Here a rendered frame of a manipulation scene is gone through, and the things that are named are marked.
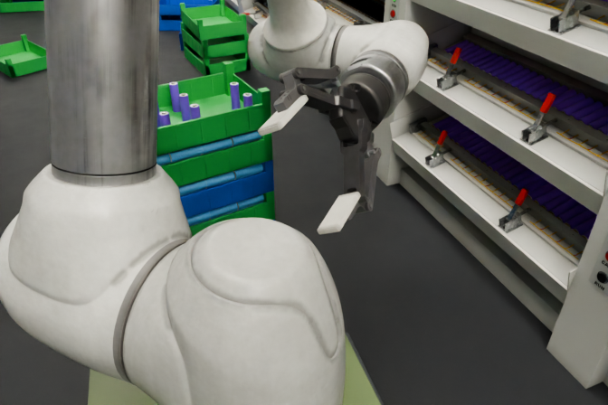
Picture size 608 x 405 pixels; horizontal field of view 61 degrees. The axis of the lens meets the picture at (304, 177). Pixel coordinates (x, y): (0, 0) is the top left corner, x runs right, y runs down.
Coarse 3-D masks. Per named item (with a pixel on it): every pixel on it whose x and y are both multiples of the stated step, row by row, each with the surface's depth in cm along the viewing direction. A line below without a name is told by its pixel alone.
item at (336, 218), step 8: (336, 200) 63; (344, 200) 62; (352, 200) 61; (336, 208) 61; (344, 208) 60; (352, 208) 60; (328, 216) 60; (336, 216) 60; (344, 216) 59; (320, 224) 60; (328, 224) 59; (336, 224) 58; (320, 232) 59; (328, 232) 58
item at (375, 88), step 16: (352, 80) 67; (368, 80) 67; (352, 96) 66; (368, 96) 67; (384, 96) 68; (336, 112) 64; (352, 112) 65; (368, 112) 68; (384, 112) 68; (336, 128) 65; (352, 128) 65; (368, 128) 68
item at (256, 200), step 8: (248, 200) 114; (256, 200) 114; (224, 208) 111; (232, 208) 112; (240, 208) 113; (192, 216) 108; (200, 216) 109; (208, 216) 109; (216, 216) 112; (192, 224) 109
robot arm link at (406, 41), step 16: (352, 32) 78; (368, 32) 77; (384, 32) 77; (400, 32) 76; (416, 32) 78; (336, 48) 78; (352, 48) 76; (368, 48) 75; (384, 48) 73; (400, 48) 74; (416, 48) 76; (336, 64) 78; (416, 64) 75; (416, 80) 76
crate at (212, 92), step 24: (168, 96) 112; (192, 96) 115; (216, 96) 118; (240, 96) 116; (264, 96) 102; (192, 120) 96; (216, 120) 99; (240, 120) 101; (264, 120) 104; (168, 144) 96; (192, 144) 98
